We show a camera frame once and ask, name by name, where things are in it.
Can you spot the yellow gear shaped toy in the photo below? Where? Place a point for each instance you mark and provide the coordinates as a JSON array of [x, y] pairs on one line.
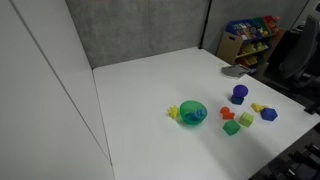
[[173, 112]]

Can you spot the green plastic bowl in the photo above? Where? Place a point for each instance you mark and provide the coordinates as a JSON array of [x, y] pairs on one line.
[[186, 116]]

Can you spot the green cube block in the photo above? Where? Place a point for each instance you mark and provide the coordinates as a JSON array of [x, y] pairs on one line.
[[231, 128]]

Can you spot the blue toy figure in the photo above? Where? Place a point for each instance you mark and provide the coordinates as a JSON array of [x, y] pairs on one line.
[[195, 115]]

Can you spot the orange toy piece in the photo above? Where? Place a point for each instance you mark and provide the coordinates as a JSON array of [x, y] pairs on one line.
[[227, 114]]

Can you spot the small blue block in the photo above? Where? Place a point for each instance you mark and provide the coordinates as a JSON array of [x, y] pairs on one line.
[[237, 100]]

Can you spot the wooden toy shelf with bins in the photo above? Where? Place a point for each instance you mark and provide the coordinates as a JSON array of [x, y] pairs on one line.
[[230, 45]]

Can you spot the yellow cube block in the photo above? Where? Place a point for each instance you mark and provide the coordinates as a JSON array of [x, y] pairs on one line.
[[246, 119]]

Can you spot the yellow cross shaped toy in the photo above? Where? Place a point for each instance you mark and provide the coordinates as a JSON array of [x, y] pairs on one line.
[[257, 107]]

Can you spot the blue cube block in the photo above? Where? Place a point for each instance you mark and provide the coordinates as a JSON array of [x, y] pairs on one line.
[[269, 114]]

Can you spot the grey metal mounting plate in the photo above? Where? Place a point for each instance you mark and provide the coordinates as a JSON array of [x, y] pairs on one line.
[[235, 71]]

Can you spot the black vertical pole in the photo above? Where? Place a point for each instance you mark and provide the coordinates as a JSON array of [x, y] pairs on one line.
[[205, 25]]

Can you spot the black office chair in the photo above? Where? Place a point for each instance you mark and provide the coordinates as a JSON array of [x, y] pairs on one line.
[[300, 56]]

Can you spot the black equipment stand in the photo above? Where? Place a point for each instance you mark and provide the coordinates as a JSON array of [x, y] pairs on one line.
[[300, 165]]

